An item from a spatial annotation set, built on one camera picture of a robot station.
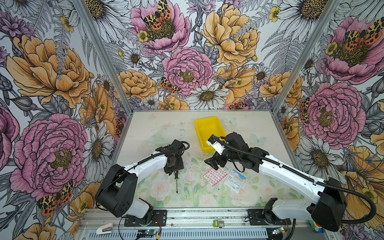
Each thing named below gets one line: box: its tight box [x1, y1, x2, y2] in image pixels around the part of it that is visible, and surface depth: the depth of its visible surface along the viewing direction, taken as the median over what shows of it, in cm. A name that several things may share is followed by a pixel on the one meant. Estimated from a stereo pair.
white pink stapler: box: [96, 223, 114, 235], surface depth 71 cm
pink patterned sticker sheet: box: [203, 167, 228, 187], surface depth 90 cm
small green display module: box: [213, 220, 225, 229], surface depth 72 cm
